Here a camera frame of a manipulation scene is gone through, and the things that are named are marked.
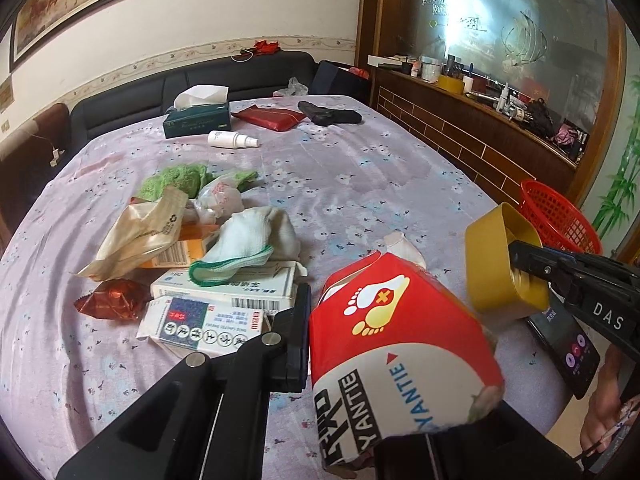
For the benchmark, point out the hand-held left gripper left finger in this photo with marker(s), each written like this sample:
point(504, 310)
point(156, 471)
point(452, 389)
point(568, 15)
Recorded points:
point(300, 340)

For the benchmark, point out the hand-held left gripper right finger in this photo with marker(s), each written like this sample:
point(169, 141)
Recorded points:
point(475, 455)

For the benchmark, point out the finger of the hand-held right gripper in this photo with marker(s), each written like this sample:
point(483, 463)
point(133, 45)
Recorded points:
point(542, 255)
point(535, 274)

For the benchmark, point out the red plastic mesh basket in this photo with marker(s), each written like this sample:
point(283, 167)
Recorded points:
point(555, 215)

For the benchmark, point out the blue and white medicine box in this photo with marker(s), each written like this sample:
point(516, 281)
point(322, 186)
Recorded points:
point(200, 327)

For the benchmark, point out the red box with foot print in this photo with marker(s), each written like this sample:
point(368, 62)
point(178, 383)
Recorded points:
point(400, 320)

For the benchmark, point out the clear plastic bag red print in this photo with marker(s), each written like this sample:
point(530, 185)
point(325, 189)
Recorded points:
point(220, 200)

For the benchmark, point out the person's right hand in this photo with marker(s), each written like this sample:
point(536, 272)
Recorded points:
point(602, 405)

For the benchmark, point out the black smartphone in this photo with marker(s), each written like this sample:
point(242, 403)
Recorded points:
point(570, 355)

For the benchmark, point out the white cloth with green edge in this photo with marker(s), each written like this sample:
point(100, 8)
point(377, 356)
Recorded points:
point(250, 237)

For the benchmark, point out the pink cloth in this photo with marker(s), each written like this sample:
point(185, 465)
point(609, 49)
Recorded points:
point(566, 135)

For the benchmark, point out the black handbag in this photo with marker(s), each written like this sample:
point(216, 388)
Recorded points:
point(540, 117)

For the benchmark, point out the wooden cabinet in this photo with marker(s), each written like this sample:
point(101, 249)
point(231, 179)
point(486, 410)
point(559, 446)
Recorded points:
point(460, 135)

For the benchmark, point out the orange medicine box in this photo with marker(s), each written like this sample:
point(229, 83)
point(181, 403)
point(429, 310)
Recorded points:
point(177, 252)

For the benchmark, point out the red-brown foil wrapper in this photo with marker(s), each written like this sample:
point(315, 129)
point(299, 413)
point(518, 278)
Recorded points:
point(112, 302)

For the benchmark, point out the beige plastic bag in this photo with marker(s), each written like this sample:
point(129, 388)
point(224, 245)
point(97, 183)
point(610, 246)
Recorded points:
point(135, 235)

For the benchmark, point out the green towel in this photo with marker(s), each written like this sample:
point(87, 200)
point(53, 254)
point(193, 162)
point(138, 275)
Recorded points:
point(170, 180)

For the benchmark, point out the white spray bottle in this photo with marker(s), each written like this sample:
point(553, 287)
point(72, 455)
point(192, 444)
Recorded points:
point(227, 140)

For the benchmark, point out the red pouch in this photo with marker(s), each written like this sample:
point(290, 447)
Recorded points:
point(270, 116)

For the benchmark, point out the etched fish glass panel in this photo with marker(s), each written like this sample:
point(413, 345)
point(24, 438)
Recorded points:
point(500, 15)

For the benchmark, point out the dark green tissue box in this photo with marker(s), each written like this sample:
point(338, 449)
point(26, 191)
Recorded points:
point(195, 120)

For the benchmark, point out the crumpled clear plastic bag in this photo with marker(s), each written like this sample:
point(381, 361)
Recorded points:
point(292, 87)

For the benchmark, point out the black shopping bag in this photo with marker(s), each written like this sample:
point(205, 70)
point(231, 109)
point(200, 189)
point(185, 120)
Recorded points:
point(340, 82)

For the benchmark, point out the black leather sofa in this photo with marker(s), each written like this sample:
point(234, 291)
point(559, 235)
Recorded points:
point(140, 95)

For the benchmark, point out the red cloth item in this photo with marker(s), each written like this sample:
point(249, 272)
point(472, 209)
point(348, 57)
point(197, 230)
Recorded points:
point(265, 47)

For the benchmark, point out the white charger plug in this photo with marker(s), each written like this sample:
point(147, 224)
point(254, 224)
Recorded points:
point(56, 156)

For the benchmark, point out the framed horse painting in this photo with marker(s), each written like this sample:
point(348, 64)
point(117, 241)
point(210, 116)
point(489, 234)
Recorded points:
point(90, 5)

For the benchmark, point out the bamboo wall decal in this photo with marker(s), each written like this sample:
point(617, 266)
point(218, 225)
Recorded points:
point(617, 195)

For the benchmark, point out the small wall plaque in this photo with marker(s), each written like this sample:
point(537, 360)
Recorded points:
point(5, 95)

